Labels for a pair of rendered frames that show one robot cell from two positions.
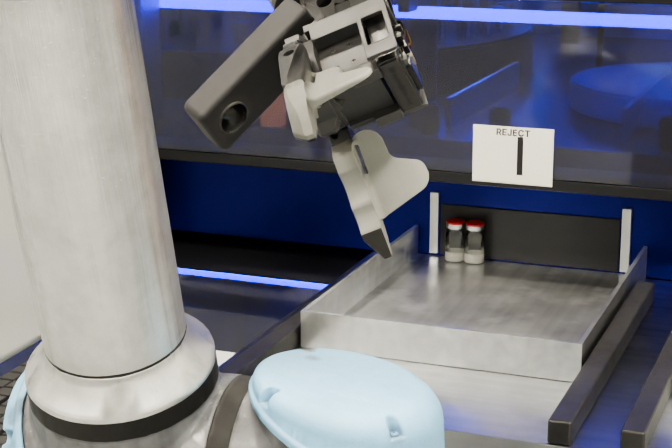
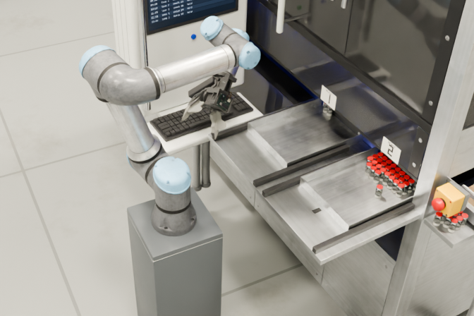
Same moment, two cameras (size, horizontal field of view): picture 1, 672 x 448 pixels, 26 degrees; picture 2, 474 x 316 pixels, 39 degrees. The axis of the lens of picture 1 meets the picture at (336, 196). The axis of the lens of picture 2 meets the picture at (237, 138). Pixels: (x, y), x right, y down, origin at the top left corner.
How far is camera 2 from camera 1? 161 cm
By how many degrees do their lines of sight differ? 41
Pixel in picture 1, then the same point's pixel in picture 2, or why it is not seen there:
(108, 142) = (123, 123)
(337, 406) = (161, 174)
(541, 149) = (333, 100)
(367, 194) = (214, 125)
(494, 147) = (325, 93)
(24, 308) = not seen: hidden behind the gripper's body
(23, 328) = not seen: hidden behind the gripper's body
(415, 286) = (300, 118)
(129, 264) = (132, 139)
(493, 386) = (267, 162)
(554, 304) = (321, 141)
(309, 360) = (171, 161)
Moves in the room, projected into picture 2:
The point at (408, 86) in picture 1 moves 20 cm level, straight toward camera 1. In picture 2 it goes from (221, 108) to (175, 138)
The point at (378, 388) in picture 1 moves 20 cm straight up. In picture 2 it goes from (174, 173) to (172, 122)
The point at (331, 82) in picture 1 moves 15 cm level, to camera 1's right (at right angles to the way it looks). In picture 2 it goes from (195, 108) to (233, 127)
